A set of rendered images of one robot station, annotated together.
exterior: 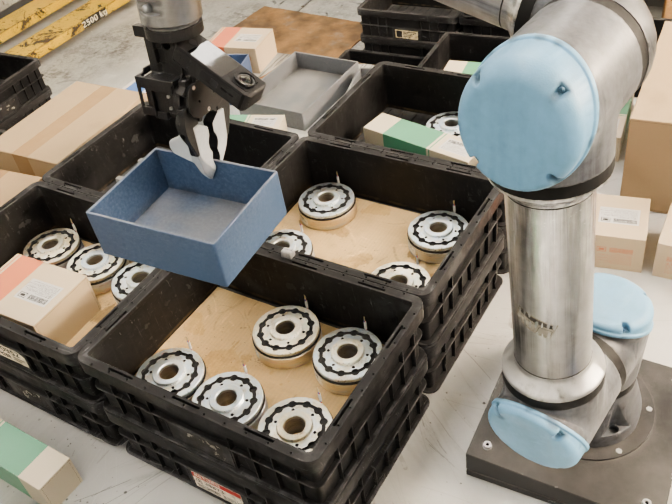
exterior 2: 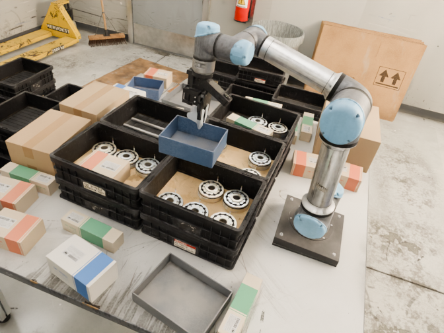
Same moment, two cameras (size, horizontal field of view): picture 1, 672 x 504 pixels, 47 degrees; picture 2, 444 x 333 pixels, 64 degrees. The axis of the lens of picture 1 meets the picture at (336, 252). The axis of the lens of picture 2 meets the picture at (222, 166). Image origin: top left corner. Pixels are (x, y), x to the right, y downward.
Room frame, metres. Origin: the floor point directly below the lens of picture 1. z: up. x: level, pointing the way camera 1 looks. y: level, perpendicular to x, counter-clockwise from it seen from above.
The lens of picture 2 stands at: (-0.18, 0.42, 1.82)
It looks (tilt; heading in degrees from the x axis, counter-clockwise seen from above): 39 degrees down; 341
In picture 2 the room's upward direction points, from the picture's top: 8 degrees clockwise
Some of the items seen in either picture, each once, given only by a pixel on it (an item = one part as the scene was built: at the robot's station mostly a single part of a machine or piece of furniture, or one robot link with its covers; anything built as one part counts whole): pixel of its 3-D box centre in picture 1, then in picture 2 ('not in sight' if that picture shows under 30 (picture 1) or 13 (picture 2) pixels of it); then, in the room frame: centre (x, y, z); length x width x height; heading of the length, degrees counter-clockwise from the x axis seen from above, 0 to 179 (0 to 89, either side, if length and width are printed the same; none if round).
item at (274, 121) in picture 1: (235, 132); not in sight; (1.64, 0.19, 0.73); 0.24 x 0.06 x 0.06; 71
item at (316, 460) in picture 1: (251, 334); (205, 187); (0.77, 0.14, 0.92); 0.40 x 0.30 x 0.02; 53
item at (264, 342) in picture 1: (285, 330); (211, 188); (0.82, 0.09, 0.86); 0.10 x 0.10 x 0.01
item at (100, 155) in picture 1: (178, 184); (154, 129); (1.25, 0.27, 0.87); 0.40 x 0.30 x 0.11; 53
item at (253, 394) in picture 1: (227, 400); (194, 211); (0.71, 0.18, 0.86); 0.10 x 0.10 x 0.01
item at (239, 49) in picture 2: not in sight; (236, 48); (0.87, 0.06, 1.42); 0.11 x 0.11 x 0.08; 46
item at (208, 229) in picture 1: (188, 212); (193, 140); (0.83, 0.18, 1.10); 0.20 x 0.15 x 0.07; 57
